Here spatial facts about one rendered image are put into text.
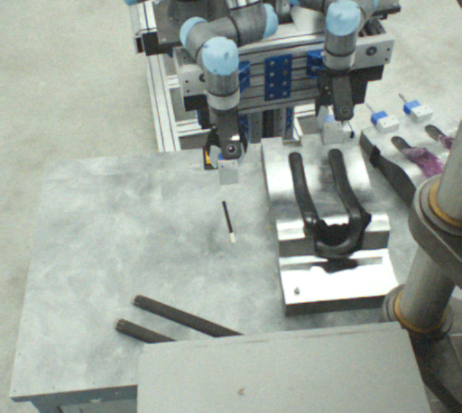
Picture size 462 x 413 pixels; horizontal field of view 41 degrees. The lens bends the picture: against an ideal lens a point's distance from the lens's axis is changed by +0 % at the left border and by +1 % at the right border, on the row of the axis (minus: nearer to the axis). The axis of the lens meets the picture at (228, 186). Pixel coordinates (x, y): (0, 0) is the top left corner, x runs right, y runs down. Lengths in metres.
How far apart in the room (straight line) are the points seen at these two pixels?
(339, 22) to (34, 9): 2.83
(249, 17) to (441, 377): 0.88
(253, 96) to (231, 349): 1.42
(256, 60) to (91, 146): 1.30
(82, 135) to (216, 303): 1.76
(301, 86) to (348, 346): 1.45
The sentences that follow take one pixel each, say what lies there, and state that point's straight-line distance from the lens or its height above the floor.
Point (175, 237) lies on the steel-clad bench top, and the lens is 1.62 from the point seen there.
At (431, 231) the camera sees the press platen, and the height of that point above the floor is 1.53.
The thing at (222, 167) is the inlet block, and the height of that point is 0.96.
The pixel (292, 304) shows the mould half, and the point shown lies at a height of 0.85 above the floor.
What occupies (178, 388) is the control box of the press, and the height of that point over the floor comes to 1.47.
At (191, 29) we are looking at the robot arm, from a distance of 1.43.
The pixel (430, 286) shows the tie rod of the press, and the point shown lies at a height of 1.40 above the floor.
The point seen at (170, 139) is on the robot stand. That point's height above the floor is 0.23.
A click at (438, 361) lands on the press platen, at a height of 1.29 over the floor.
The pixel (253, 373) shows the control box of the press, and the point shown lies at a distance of 0.69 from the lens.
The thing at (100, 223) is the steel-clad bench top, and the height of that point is 0.80.
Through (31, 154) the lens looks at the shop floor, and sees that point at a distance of 3.09.
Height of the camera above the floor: 2.10
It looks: 50 degrees down
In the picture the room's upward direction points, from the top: 4 degrees counter-clockwise
